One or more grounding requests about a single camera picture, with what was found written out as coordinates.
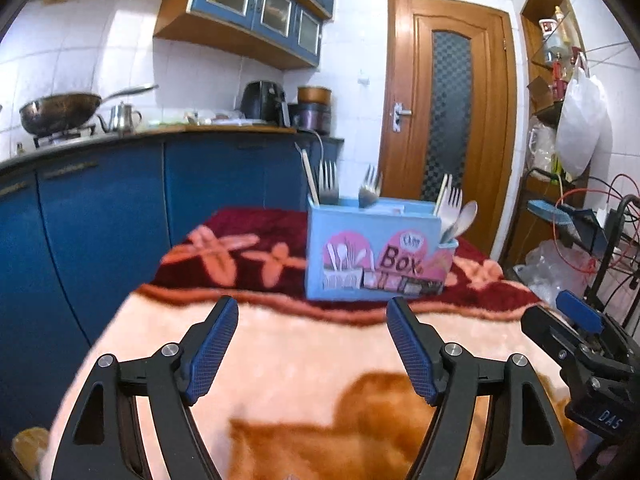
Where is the black metal cart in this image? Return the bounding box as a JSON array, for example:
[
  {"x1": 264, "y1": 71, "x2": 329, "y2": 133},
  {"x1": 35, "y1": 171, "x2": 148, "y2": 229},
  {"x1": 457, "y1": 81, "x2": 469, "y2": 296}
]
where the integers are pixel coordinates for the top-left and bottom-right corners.
[{"x1": 519, "y1": 167, "x2": 640, "y2": 321}]

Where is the plush floral blanket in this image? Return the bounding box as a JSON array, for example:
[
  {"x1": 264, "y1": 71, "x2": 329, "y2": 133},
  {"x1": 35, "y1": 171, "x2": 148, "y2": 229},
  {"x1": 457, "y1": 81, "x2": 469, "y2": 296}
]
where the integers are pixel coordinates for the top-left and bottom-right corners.
[{"x1": 39, "y1": 206, "x2": 591, "y2": 480}]

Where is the blue kitchen base cabinet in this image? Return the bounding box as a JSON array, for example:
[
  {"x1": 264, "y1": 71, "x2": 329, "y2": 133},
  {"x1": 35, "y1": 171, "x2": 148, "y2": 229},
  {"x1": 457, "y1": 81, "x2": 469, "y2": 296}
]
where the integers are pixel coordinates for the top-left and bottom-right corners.
[{"x1": 1, "y1": 131, "x2": 342, "y2": 439}]

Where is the black wok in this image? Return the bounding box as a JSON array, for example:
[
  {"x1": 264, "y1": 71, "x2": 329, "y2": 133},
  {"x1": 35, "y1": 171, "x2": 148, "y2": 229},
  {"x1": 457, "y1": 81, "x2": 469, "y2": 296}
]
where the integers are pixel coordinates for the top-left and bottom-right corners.
[{"x1": 20, "y1": 84, "x2": 158, "y2": 138}]

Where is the blue wall cabinet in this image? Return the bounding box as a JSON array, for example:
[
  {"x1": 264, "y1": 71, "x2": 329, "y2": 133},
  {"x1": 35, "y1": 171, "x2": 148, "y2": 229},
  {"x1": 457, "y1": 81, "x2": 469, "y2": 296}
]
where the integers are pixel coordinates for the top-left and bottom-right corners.
[{"x1": 154, "y1": 0, "x2": 334, "y2": 70}]

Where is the white hanging plastic bag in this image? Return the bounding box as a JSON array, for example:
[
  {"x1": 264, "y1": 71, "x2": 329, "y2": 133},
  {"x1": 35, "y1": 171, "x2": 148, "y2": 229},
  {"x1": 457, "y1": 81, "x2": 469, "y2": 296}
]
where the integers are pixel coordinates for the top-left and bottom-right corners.
[{"x1": 555, "y1": 66, "x2": 612, "y2": 178}]

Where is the white plastic fork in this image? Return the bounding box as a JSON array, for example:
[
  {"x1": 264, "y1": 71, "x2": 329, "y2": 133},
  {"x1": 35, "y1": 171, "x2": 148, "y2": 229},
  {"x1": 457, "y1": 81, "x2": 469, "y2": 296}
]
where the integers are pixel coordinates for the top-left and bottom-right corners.
[{"x1": 438, "y1": 185, "x2": 462, "y2": 235}]

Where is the wooden chopstick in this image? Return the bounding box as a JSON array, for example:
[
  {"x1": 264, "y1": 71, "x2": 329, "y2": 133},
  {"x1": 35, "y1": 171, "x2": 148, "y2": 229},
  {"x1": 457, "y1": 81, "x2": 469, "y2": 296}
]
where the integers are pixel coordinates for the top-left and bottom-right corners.
[{"x1": 300, "y1": 148, "x2": 320, "y2": 206}]

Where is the clear plastic bag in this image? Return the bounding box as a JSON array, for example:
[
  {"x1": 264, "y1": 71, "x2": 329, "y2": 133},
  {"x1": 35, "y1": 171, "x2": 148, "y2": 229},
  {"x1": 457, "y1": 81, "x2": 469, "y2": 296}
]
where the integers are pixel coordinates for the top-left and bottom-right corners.
[{"x1": 513, "y1": 240, "x2": 598, "y2": 308}]

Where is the wooden shelf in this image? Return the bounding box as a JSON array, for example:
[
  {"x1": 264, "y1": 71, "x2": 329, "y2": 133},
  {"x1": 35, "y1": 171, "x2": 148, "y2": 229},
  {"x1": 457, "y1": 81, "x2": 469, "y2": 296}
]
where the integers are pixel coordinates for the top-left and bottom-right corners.
[{"x1": 521, "y1": 0, "x2": 584, "y2": 127}]

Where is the black air fryer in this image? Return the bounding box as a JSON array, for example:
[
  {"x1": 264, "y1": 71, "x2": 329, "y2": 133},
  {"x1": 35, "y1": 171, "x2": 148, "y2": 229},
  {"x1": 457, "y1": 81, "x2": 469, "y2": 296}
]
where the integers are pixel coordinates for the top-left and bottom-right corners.
[{"x1": 240, "y1": 80, "x2": 290, "y2": 127}]

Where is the steel kettle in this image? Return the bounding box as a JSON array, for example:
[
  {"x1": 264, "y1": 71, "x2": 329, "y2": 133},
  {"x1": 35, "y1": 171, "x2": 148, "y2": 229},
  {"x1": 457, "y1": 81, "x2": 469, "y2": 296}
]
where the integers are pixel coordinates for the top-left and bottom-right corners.
[{"x1": 96, "y1": 102, "x2": 142, "y2": 136}]

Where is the beige plastic spoon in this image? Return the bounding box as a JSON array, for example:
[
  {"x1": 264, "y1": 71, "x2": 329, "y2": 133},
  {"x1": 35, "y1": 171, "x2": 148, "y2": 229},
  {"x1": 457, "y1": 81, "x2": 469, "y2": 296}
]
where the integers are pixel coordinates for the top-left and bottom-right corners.
[{"x1": 440, "y1": 200, "x2": 478, "y2": 244}]

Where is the steel fork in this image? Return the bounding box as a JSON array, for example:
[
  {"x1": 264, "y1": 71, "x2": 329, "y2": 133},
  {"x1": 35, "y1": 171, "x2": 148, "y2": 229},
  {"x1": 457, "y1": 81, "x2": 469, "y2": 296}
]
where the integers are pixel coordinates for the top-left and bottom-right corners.
[
  {"x1": 318, "y1": 160, "x2": 340, "y2": 205},
  {"x1": 358, "y1": 165, "x2": 382, "y2": 209}
]

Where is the blue chopstick box holder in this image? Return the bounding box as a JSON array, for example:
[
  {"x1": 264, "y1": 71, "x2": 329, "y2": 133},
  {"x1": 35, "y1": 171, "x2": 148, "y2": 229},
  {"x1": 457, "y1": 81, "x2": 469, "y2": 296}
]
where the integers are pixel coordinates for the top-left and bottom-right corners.
[{"x1": 305, "y1": 198, "x2": 459, "y2": 302}]

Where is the wooden door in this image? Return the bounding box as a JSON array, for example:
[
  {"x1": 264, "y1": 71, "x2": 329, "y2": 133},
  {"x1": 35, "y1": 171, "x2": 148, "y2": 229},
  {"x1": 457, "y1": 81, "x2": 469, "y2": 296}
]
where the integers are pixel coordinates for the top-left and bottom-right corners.
[{"x1": 378, "y1": 0, "x2": 516, "y2": 255}]

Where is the red cable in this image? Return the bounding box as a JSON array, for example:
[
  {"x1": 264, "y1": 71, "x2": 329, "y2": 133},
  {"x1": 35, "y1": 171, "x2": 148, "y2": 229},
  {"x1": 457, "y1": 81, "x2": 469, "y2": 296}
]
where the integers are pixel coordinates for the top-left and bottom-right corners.
[{"x1": 552, "y1": 173, "x2": 640, "y2": 281}]

